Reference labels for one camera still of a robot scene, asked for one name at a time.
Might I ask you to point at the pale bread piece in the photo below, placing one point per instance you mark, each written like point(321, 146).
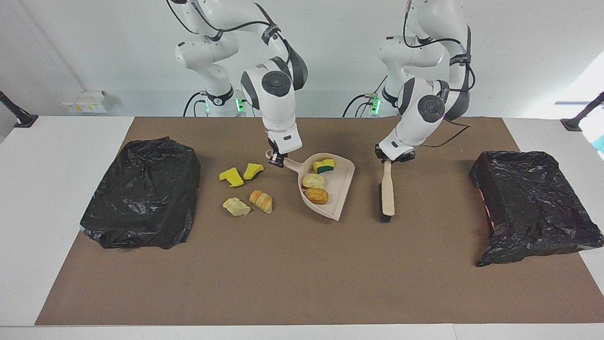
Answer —
point(236, 207)

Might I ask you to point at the golden brown bread roll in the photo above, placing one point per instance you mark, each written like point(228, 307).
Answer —
point(316, 196)

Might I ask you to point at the orange striped croissant toy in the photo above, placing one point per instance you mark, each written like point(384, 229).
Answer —
point(262, 201)

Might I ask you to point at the brown table mat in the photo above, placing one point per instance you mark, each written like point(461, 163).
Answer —
point(302, 293)

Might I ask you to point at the small yellow sponge piece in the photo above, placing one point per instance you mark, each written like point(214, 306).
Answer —
point(252, 170)

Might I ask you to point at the pale round bun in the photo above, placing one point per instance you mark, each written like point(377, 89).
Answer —
point(313, 181)

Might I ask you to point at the beige plastic dustpan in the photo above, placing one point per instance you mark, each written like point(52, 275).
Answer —
point(340, 189)

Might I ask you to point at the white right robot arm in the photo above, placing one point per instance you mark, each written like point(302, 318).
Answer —
point(278, 113)

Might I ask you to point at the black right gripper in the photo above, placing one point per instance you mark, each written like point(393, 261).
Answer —
point(276, 155)

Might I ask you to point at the black bag lined pink bin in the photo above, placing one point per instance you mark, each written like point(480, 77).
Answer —
point(533, 203)

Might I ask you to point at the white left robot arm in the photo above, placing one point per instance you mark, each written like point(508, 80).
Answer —
point(415, 127)

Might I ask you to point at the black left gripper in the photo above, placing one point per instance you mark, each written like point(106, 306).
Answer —
point(391, 160)

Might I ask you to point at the teal plastic object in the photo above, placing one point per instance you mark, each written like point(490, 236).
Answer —
point(600, 144)

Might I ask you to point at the large yellow sponge piece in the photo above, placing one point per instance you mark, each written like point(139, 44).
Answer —
point(232, 177)

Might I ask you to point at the yellow green scrub sponge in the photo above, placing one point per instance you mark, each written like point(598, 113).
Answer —
point(324, 166)

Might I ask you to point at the white wall socket box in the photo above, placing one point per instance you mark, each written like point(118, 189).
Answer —
point(85, 102)

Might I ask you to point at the black clamp stand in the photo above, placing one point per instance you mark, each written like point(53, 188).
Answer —
point(23, 119)
point(573, 123)

